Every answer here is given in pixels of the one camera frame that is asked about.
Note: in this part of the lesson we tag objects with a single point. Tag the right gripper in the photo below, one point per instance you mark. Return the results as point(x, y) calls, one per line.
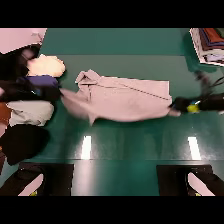
point(182, 104)

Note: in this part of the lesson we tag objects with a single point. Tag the pale pink shirt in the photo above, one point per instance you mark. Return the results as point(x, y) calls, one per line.
point(126, 98)

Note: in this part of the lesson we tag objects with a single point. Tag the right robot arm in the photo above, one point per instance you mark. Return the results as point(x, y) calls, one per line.
point(213, 102)

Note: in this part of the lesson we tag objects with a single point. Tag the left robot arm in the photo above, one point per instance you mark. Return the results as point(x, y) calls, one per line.
point(40, 94)

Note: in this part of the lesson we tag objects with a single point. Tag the dark blue garment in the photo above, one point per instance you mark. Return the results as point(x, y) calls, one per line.
point(211, 44)

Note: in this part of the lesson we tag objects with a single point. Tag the red-brown garment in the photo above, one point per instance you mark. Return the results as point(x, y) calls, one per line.
point(215, 33)

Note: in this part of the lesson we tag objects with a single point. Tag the cream garment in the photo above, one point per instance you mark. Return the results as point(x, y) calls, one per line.
point(46, 66)

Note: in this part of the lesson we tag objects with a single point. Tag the pale grey garment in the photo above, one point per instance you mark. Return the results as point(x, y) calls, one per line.
point(31, 112)

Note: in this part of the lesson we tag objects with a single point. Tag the black garment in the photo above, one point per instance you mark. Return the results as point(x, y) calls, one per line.
point(21, 141)
point(11, 66)

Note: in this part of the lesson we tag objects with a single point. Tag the pink garment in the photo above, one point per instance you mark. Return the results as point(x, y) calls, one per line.
point(16, 39)

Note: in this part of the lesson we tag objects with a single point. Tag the orange garment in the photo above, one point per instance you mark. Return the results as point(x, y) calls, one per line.
point(4, 113)

